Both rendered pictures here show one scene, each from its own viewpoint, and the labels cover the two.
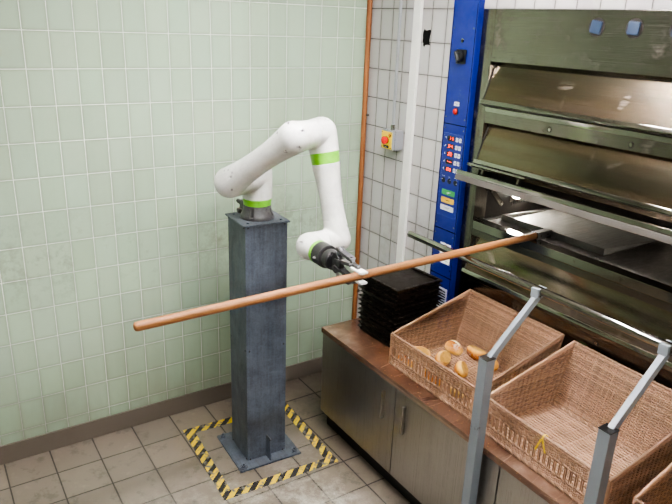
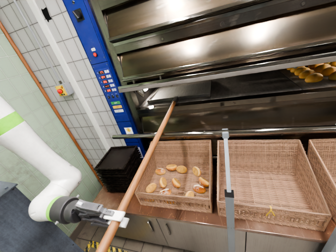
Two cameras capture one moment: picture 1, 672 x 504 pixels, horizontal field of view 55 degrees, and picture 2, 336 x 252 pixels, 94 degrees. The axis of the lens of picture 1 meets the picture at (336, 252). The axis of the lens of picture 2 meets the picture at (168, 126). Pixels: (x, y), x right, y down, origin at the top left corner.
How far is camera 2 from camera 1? 1.75 m
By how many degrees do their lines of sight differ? 33
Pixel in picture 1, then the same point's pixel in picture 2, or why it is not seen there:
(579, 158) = (188, 48)
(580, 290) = (211, 117)
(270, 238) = (6, 208)
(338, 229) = (64, 174)
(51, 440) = not seen: outside the picture
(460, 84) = (89, 35)
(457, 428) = (209, 224)
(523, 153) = (151, 61)
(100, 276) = not seen: outside the picture
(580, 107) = (180, 13)
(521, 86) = (131, 18)
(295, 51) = not seen: outside the picture
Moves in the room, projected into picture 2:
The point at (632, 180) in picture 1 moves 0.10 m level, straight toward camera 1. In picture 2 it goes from (228, 46) to (240, 46)
